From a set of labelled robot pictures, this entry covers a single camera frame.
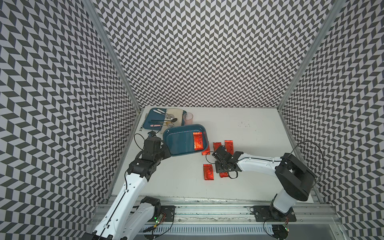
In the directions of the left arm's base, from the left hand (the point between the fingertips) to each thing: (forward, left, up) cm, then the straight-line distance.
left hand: (166, 149), depth 78 cm
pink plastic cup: (+33, -9, -13) cm, 37 cm away
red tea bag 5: (-7, -23, -15) cm, 28 cm away
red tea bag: (+6, -22, -15) cm, 28 cm away
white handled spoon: (+38, +8, -16) cm, 42 cm away
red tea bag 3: (+10, -37, -15) cm, 41 cm away
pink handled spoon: (+29, +15, -16) cm, 36 cm away
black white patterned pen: (+27, +25, -16) cm, 40 cm away
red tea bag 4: (-8, -31, -15) cm, 36 cm away
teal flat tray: (+35, +17, -15) cm, 42 cm away
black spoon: (+32, +2, -14) cm, 35 cm away
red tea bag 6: (+7, -17, -4) cm, 19 cm away
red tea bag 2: (+10, -28, -14) cm, 33 cm away
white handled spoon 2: (+38, +5, -16) cm, 42 cm away
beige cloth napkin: (+39, -1, -15) cm, 42 cm away
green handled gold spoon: (+32, +6, -17) cm, 36 cm away
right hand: (-5, -31, -17) cm, 35 cm away
